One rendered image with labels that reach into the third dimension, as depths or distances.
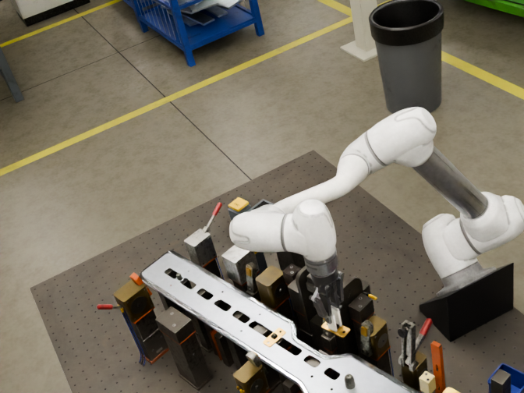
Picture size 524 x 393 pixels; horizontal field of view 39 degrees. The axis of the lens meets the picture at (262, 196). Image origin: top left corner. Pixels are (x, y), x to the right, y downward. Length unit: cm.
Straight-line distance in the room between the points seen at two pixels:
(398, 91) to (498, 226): 269
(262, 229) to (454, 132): 338
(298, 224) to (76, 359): 158
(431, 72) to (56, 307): 303
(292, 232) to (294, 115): 379
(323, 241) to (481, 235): 96
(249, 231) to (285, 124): 365
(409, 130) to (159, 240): 168
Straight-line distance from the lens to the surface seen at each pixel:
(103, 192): 542
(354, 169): 228
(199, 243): 294
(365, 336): 242
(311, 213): 187
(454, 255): 280
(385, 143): 233
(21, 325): 464
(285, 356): 251
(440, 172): 248
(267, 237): 193
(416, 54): 511
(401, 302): 302
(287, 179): 376
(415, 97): 529
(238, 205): 290
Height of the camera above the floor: 288
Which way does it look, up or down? 36 degrees down
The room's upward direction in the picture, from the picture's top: 14 degrees counter-clockwise
